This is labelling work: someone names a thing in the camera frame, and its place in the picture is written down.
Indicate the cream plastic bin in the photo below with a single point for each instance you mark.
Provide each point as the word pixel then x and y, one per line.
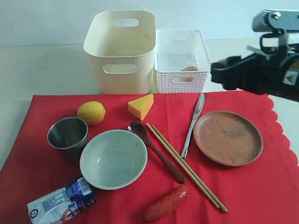
pixel 120 46

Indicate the white woven plastic basket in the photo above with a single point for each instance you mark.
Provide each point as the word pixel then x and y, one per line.
pixel 182 62

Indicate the orange carrot piece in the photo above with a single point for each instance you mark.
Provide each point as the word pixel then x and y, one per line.
pixel 189 68

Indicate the brown wooden plate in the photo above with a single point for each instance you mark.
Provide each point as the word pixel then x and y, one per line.
pixel 228 138

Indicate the red sausage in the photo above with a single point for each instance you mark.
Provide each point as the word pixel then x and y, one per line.
pixel 166 204

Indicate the orange cheese wedge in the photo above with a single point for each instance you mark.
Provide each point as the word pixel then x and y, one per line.
pixel 141 106

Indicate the yellow lemon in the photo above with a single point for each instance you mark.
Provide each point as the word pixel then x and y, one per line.
pixel 91 112

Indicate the blue white milk carton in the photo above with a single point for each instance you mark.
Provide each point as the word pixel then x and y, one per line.
pixel 62 204

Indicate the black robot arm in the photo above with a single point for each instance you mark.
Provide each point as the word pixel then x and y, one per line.
pixel 280 37

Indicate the silver table knife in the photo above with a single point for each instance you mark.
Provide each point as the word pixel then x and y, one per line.
pixel 196 114

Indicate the white ceramic bowl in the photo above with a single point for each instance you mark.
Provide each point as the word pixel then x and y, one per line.
pixel 113 159

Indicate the dark wooden spoon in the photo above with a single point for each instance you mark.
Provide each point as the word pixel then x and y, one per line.
pixel 140 130

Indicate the stainless steel cup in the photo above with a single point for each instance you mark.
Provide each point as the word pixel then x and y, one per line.
pixel 69 136

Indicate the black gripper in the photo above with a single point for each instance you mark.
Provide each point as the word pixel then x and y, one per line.
pixel 257 75

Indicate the red table cloth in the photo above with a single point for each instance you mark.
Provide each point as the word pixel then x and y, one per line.
pixel 263 192

